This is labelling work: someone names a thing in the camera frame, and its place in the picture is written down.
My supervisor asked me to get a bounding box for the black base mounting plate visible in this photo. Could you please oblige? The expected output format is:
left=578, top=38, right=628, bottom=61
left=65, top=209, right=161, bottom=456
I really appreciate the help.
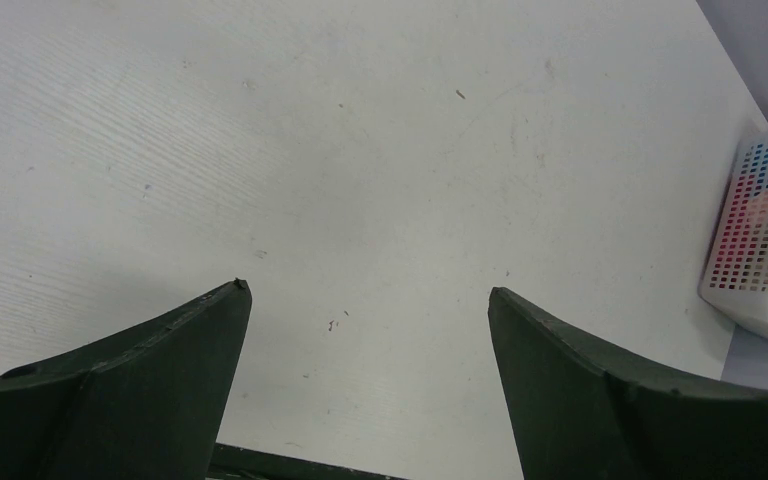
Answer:
left=206, top=443, right=394, bottom=480

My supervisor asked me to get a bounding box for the white plastic laundry basket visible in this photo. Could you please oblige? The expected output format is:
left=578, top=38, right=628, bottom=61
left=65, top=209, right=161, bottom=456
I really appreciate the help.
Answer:
left=699, top=131, right=768, bottom=339

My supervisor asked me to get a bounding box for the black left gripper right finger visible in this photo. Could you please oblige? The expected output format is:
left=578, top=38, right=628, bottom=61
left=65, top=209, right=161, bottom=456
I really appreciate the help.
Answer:
left=488, top=287, right=768, bottom=479

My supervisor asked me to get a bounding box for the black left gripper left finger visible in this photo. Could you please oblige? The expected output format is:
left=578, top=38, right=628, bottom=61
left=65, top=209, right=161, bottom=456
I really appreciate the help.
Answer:
left=0, top=279, right=252, bottom=479

